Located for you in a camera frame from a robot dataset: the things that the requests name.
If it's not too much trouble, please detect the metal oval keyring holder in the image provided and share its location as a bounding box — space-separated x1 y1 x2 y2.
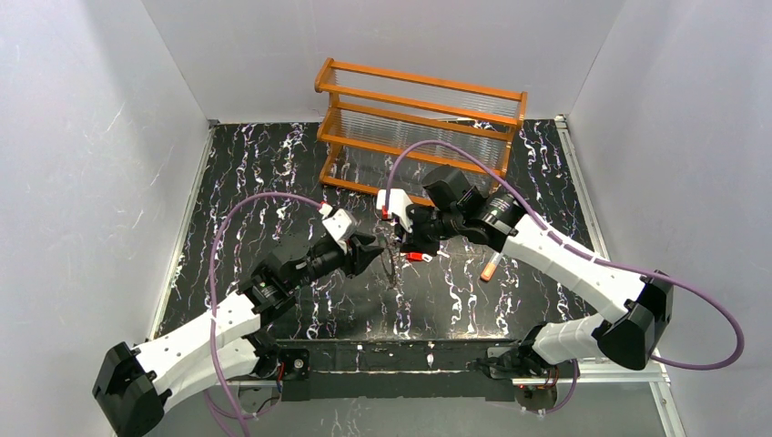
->
378 235 400 289

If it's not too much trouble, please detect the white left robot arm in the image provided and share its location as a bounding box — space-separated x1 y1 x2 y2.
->
92 231 384 436

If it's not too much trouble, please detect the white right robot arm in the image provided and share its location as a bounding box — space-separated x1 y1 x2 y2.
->
378 165 673 374

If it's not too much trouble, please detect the orange capped tube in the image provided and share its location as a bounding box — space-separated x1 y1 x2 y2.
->
480 252 503 282

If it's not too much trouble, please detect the orange wooden rack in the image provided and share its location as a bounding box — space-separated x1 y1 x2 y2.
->
314 57 528 205

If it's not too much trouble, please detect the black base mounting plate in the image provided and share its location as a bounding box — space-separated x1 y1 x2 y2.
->
238 339 559 412

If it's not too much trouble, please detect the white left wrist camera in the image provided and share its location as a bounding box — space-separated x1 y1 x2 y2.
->
319 202 357 253

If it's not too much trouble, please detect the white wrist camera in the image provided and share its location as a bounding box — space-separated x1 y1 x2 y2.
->
319 202 357 253
376 188 412 233

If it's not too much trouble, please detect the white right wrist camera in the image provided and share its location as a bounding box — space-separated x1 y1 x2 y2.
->
376 188 412 233

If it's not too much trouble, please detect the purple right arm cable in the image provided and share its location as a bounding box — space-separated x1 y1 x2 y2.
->
385 140 746 415

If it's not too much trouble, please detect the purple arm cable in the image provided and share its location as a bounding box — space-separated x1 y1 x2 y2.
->
385 140 746 415
203 192 330 437

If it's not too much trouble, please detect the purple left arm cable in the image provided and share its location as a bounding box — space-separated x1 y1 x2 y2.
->
203 192 330 437

